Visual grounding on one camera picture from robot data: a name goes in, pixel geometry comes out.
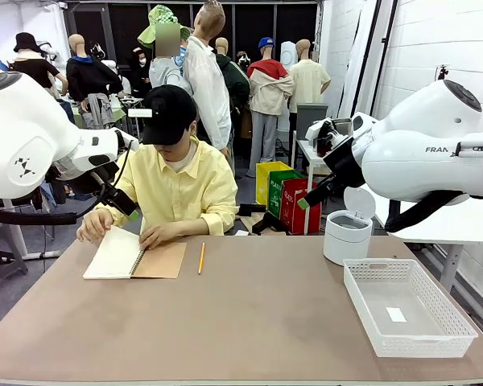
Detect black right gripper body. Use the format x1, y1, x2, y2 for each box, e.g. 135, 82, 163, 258
324, 136, 365, 189

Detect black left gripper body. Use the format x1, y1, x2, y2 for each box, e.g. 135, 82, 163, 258
74, 160, 122, 196

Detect brown spiral notebook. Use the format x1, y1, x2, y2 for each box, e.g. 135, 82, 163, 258
82, 225, 188, 281

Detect person left forearm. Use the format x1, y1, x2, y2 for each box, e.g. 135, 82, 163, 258
172, 219, 210, 239

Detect person right hand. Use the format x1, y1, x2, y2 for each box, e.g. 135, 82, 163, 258
76, 207, 114, 244

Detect person left hand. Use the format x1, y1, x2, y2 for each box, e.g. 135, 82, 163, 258
138, 223, 179, 251

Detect red recycling box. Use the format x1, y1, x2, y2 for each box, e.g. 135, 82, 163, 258
280, 179, 323, 236

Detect grey metal tray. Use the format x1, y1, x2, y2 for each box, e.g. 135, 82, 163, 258
332, 117, 353, 138

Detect white round bin lid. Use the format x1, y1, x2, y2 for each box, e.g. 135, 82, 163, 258
343, 187, 377, 220

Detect small white side table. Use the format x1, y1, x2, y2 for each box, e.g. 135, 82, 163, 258
295, 139, 327, 235

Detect green recycling box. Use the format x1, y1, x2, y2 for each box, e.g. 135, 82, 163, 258
267, 169, 307, 220

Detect yellow recycling box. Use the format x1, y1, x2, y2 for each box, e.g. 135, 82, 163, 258
255, 161, 294, 206

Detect person torso yellow shirt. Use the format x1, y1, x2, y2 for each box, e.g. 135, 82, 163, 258
94, 134, 239, 236

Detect white cylindrical trash bin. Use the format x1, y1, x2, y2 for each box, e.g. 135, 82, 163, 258
322, 209, 374, 266

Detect grey cabinet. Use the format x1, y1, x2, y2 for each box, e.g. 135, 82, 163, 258
296, 103, 329, 140

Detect tan cardboard pieces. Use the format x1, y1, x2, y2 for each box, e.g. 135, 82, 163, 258
241, 212, 287, 237

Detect mannequin cream shirt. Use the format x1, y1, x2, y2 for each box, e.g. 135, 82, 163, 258
288, 39, 332, 114

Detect black baseball cap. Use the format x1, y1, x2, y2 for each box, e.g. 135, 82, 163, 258
127, 84, 198, 146

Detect mannequin black sweater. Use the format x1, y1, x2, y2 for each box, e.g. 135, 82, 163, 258
66, 34, 125, 129

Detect mannequin red beige jacket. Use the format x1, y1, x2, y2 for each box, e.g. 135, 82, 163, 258
247, 43, 295, 178

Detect background person black clothes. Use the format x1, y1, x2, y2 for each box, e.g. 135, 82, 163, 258
129, 47, 152, 97

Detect large white table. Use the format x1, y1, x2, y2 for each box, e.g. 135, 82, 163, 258
360, 183, 483, 294

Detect mannequin grey hoodie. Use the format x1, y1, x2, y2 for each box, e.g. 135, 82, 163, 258
148, 22, 192, 90

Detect mannequin black top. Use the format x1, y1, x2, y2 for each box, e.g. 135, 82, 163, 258
8, 43, 69, 100

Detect mannequin dark green jacket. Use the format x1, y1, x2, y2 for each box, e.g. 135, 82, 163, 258
215, 37, 251, 138

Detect mannequin white shirt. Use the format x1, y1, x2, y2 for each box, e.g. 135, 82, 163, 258
183, 0, 233, 162

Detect black bucket hat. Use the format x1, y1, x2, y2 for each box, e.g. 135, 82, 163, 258
13, 31, 43, 54

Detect green checked sun hat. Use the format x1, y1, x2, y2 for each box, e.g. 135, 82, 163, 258
137, 4, 192, 49

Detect white perforated plastic basket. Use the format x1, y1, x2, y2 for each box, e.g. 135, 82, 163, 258
342, 258, 479, 359

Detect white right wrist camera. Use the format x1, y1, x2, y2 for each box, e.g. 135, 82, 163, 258
304, 117, 347, 142

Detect black left arm hose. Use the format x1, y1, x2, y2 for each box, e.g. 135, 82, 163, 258
0, 140, 133, 226

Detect black arm hose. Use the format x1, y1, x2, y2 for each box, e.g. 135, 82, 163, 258
0, 140, 133, 226
385, 191, 464, 233

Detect black right arm hose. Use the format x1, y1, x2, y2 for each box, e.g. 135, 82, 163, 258
385, 191, 464, 233

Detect black wall pipe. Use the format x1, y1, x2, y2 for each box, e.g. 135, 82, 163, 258
372, 0, 399, 120
349, 0, 378, 109

